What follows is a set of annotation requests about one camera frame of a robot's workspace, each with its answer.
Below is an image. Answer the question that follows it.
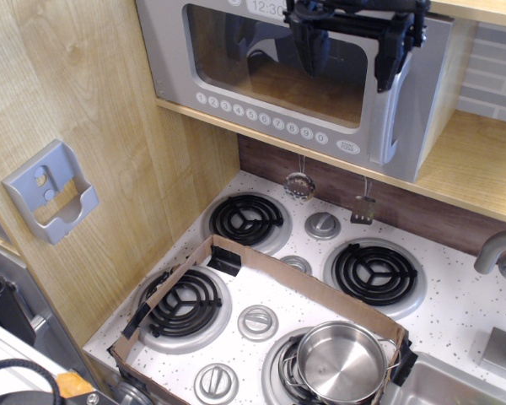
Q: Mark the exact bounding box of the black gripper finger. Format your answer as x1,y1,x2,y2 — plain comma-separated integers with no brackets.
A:
289,16,330,77
374,25,414,93

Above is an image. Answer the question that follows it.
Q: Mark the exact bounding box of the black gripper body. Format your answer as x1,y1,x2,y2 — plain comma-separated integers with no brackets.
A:
283,1,431,46

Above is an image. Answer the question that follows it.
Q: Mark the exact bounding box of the silver toy microwave door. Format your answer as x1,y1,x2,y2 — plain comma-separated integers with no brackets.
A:
137,1,455,181

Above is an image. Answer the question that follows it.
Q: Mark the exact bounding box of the hanging metal strainer ladle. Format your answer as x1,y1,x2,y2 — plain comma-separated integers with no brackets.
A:
283,155,316,202

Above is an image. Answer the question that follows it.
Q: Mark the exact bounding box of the wooden shelf board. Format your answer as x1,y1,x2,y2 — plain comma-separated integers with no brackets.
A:
155,98,506,222

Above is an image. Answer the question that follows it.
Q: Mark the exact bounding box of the hanging metal slotted spatula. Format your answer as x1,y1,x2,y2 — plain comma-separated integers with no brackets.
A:
350,176,376,225

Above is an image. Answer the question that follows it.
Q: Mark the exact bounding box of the back silver stove knob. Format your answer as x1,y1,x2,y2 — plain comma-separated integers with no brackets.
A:
304,212,341,240

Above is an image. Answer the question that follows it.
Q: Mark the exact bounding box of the silver stove knob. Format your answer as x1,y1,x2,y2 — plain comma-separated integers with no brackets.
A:
194,363,240,405
304,212,341,240
280,255,312,275
237,305,279,342

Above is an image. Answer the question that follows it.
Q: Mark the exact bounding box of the back left black burner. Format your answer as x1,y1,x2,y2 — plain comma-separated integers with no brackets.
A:
201,192,293,256

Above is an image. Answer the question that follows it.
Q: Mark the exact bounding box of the black burner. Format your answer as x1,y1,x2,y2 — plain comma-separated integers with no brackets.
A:
139,266,232,354
322,237,428,320
261,327,321,405
201,192,293,256

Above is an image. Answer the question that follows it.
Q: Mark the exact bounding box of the middle silver stove knob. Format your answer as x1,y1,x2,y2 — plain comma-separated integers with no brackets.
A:
280,255,312,275

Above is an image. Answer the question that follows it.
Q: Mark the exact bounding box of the back right black burner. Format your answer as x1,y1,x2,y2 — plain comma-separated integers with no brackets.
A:
322,237,428,320

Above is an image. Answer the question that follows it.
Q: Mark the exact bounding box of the silver toy faucet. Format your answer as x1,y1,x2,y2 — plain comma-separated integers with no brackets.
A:
474,231,506,278

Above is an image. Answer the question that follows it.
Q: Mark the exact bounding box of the centre silver stove knob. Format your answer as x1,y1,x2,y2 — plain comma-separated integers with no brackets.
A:
237,305,279,342

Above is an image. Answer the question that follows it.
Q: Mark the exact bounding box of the front left black burner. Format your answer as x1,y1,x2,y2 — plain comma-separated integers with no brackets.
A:
139,266,232,354

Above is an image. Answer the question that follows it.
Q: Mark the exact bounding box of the stainless steel pot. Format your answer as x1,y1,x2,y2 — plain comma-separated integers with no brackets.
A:
283,321,402,404

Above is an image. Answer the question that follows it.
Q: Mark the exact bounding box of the metal sink basin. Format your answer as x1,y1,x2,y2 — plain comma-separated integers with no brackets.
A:
380,353,506,404

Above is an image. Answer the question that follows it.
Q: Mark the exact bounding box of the front right black burner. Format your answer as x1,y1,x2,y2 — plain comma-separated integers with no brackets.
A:
261,327,321,405

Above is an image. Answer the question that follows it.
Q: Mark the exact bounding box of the front silver stove knob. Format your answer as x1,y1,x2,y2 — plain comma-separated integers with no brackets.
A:
194,363,240,405

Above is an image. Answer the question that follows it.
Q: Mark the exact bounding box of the silver oven front knob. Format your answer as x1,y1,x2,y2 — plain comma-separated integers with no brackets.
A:
116,381,153,405

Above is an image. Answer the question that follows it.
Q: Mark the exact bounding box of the brown cardboard barrier frame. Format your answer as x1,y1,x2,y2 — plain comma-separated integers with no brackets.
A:
109,236,409,404

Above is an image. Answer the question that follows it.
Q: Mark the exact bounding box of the grey wall phone holder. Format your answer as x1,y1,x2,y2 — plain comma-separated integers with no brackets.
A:
2,139,100,245

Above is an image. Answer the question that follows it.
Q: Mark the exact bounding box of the black braided cable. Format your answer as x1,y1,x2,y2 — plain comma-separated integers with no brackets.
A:
0,358,62,405

